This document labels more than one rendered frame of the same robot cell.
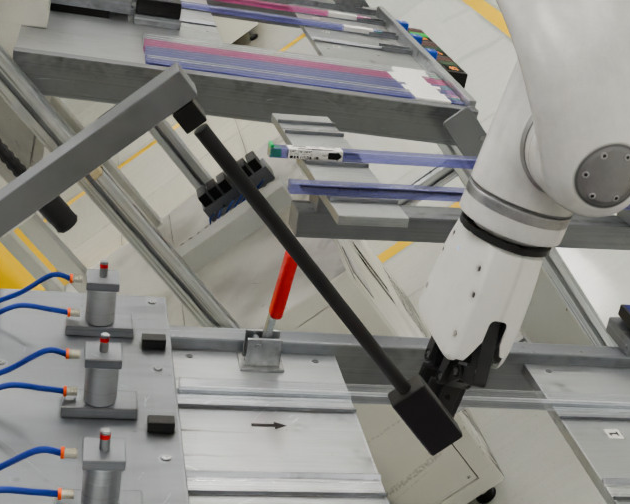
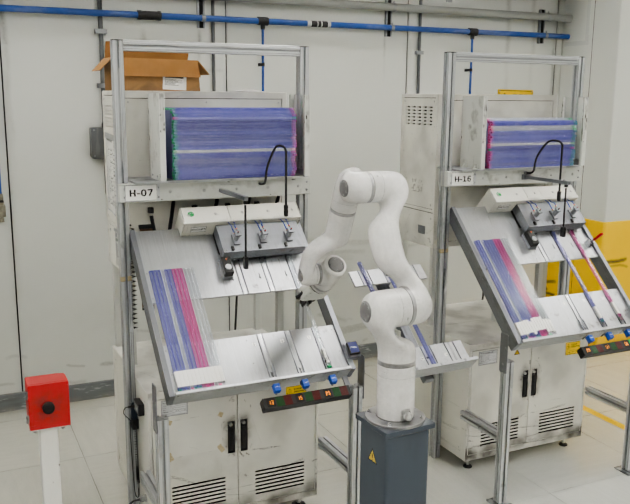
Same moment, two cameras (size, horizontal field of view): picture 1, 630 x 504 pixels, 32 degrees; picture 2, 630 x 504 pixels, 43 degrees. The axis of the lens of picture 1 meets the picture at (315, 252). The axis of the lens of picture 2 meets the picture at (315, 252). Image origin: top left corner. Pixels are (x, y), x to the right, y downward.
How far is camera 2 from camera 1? 266 cm
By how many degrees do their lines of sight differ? 56
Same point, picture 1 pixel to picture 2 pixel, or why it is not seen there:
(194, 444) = (274, 261)
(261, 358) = not seen: hidden behind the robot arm
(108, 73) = (461, 233)
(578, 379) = (330, 335)
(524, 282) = (307, 289)
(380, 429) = (451, 400)
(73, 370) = (272, 234)
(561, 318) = not seen: hidden behind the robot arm
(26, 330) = (282, 226)
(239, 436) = (280, 268)
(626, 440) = (307, 339)
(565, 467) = (478, 483)
